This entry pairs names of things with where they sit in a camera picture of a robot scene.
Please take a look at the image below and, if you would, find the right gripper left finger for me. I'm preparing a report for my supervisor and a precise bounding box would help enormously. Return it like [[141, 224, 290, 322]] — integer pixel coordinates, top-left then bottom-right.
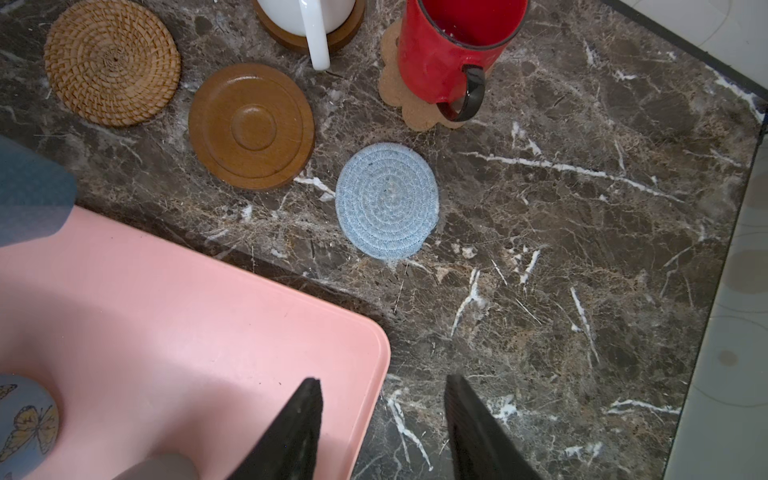
[[229, 377, 323, 480]]

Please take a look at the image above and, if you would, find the woven rattan round coaster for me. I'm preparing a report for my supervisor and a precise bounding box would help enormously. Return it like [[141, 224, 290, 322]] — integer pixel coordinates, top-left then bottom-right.
[[44, 1, 181, 127]]

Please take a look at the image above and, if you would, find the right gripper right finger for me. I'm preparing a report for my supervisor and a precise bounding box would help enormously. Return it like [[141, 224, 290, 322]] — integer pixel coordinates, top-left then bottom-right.
[[444, 374, 541, 480]]

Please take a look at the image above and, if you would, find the blue mug yellow inside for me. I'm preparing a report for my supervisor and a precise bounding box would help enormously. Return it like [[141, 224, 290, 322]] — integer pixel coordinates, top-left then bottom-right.
[[1, 374, 60, 479]]

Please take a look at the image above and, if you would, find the blue floral mug white inside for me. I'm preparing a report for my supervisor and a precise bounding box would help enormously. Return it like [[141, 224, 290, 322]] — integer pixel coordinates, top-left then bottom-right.
[[1, 136, 77, 247]]

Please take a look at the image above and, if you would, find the white mug front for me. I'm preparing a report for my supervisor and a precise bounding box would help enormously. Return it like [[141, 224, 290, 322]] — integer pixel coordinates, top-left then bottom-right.
[[113, 453, 199, 480]]

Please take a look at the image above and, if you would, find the brown paw shaped coaster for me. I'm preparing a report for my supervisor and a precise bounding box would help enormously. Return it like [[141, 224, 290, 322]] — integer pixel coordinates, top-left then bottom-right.
[[378, 19, 463, 132]]

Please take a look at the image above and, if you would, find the dark red mug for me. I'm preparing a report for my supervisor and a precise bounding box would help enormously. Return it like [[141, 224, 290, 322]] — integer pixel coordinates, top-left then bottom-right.
[[398, 0, 530, 123]]

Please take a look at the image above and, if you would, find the pink rectangular tray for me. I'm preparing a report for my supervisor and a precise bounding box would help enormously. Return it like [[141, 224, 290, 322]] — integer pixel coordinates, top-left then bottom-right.
[[1, 208, 390, 479]]

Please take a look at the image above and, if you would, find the brown wooden coaster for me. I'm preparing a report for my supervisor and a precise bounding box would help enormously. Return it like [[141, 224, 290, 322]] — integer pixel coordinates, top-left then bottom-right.
[[188, 63, 315, 190], [252, 0, 366, 54]]

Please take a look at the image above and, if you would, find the grey woven round coaster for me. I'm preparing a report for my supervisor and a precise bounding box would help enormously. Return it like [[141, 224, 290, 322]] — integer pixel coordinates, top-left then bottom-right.
[[335, 142, 439, 261]]

